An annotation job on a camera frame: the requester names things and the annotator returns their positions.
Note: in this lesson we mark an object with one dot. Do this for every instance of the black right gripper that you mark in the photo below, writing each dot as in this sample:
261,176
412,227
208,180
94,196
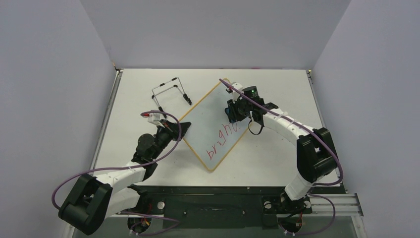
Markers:
232,111

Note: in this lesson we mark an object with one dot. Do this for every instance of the black wire easel stand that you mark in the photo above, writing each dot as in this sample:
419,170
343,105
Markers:
169,90

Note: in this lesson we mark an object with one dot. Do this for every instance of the blue black whiteboard eraser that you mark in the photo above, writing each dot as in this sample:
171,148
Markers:
230,114

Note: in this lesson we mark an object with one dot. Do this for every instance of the yellow framed whiteboard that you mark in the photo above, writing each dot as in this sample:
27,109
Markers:
211,135

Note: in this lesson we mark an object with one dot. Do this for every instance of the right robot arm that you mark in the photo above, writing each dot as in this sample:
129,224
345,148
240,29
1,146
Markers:
316,156

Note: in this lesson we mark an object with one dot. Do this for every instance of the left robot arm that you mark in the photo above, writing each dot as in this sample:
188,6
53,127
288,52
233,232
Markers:
94,198

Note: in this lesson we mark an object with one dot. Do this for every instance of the aluminium frame rail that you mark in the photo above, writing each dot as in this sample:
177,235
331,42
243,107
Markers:
328,205

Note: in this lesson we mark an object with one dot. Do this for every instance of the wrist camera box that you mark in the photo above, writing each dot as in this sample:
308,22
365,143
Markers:
235,90
153,118

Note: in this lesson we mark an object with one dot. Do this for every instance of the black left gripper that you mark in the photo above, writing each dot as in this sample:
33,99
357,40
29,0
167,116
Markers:
176,131

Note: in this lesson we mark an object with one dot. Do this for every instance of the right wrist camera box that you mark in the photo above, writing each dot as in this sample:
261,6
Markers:
235,90

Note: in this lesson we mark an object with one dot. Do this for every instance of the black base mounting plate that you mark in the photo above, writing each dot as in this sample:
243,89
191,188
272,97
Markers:
223,221

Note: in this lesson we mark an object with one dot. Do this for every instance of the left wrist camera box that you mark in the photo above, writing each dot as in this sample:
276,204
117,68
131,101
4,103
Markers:
153,118

